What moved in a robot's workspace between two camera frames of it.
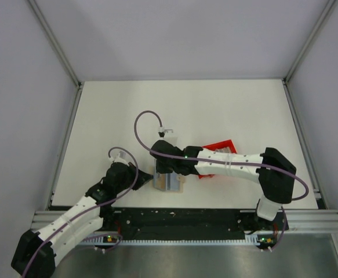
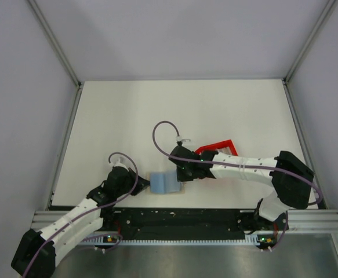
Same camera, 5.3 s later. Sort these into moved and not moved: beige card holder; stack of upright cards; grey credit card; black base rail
Moved: beige card holder
Not moved: stack of upright cards; grey credit card; black base rail
